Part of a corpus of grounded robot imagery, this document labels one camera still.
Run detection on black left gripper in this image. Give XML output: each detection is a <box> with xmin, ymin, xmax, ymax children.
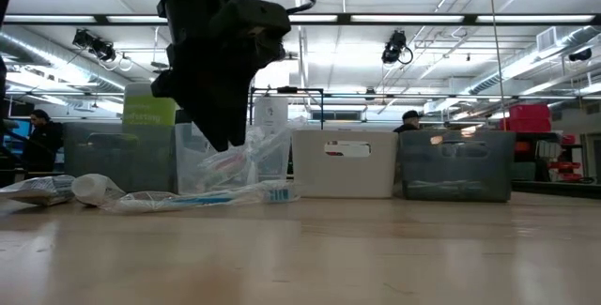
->
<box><xmin>149</xmin><ymin>13</ymin><xmax>265</xmax><ymax>153</ymax></box>

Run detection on red white toothbrush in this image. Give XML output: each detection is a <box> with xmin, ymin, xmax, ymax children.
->
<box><xmin>199</xmin><ymin>147</ymin><xmax>264</xmax><ymax>179</ymax></box>

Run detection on blue white toothbrush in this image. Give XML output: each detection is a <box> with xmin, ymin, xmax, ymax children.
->
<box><xmin>100</xmin><ymin>178</ymin><xmax>301</xmax><ymax>215</ymax></box>

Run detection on white box with logo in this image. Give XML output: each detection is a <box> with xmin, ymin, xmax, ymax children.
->
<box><xmin>253</xmin><ymin>96</ymin><xmax>290</xmax><ymax>130</ymax></box>

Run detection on clear plastic bin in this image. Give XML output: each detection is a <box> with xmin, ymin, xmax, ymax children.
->
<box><xmin>174</xmin><ymin>121</ymin><xmax>295</xmax><ymax>196</ymax></box>

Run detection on smoky grey translucent bin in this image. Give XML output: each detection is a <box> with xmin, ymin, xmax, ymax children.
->
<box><xmin>63</xmin><ymin>121</ymin><xmax>178</xmax><ymax>194</ymax></box>
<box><xmin>397</xmin><ymin>129</ymin><xmax>516</xmax><ymax>203</ymax></box>

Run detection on long white light bar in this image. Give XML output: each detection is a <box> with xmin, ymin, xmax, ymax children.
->
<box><xmin>349</xmin><ymin>13</ymin><xmax>466</xmax><ymax>23</ymax></box>
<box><xmin>476</xmin><ymin>13</ymin><xmax>596</xmax><ymax>23</ymax></box>
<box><xmin>3</xmin><ymin>13</ymin><xmax>98</xmax><ymax>23</ymax></box>
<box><xmin>288</xmin><ymin>13</ymin><xmax>339</xmax><ymax>23</ymax></box>
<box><xmin>105</xmin><ymin>13</ymin><xmax>168</xmax><ymax>23</ymax></box>

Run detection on white plastic bin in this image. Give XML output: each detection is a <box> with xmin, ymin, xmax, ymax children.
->
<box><xmin>290</xmin><ymin>129</ymin><xmax>399</xmax><ymax>199</ymax></box>

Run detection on person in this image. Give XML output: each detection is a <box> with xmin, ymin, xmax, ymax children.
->
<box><xmin>393</xmin><ymin>110</ymin><xmax>424</xmax><ymax>133</ymax></box>
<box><xmin>23</xmin><ymin>109</ymin><xmax>65</xmax><ymax>173</ymax></box>

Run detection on blue lit monitor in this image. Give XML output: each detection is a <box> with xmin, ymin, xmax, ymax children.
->
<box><xmin>0</xmin><ymin>116</ymin><xmax>32</xmax><ymax>156</ymax></box>

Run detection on red plastic storage bin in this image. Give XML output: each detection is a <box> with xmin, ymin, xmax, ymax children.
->
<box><xmin>509</xmin><ymin>102</ymin><xmax>551</xmax><ymax>121</ymax></box>
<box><xmin>498</xmin><ymin>116</ymin><xmax>553</xmax><ymax>132</ymax></box>

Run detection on black storage rack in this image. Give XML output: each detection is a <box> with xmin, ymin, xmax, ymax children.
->
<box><xmin>511</xmin><ymin>130</ymin><xmax>601</xmax><ymax>184</ymax></box>

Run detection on black rectangular stand frame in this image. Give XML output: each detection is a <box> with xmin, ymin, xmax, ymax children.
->
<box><xmin>248</xmin><ymin>86</ymin><xmax>326</xmax><ymax>130</ymax></box>

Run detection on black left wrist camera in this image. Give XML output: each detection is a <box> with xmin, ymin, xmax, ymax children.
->
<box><xmin>209</xmin><ymin>0</ymin><xmax>293</xmax><ymax>70</ymax></box>

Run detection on black overhead frame beam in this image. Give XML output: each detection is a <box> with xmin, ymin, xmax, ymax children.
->
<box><xmin>0</xmin><ymin>11</ymin><xmax>601</xmax><ymax>27</ymax></box>

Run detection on silver ventilation duct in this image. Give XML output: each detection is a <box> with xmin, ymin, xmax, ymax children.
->
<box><xmin>0</xmin><ymin>30</ymin><xmax>126</xmax><ymax>93</ymax></box>
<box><xmin>469</xmin><ymin>25</ymin><xmax>601</xmax><ymax>95</ymax></box>

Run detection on thin hanging cord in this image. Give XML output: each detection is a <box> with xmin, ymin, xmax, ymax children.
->
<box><xmin>487</xmin><ymin>0</ymin><xmax>507</xmax><ymax>130</ymax></box>

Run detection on black aluminium table frame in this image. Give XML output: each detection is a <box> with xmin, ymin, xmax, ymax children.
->
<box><xmin>510</xmin><ymin>180</ymin><xmax>601</xmax><ymax>200</ymax></box>

